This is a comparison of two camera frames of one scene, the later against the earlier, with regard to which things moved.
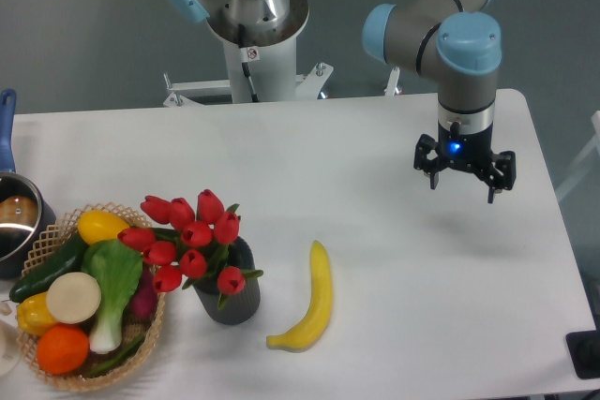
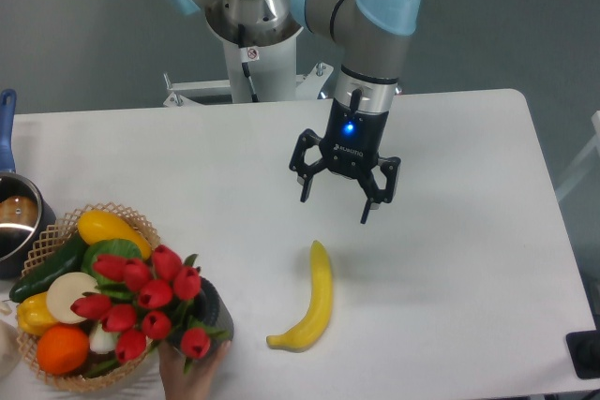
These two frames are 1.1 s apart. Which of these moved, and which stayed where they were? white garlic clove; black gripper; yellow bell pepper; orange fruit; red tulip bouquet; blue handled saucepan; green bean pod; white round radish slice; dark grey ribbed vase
Moved: dark grey ribbed vase; red tulip bouquet; black gripper
Stayed: yellow bell pepper; white round radish slice; orange fruit; green bean pod; white garlic clove; blue handled saucepan
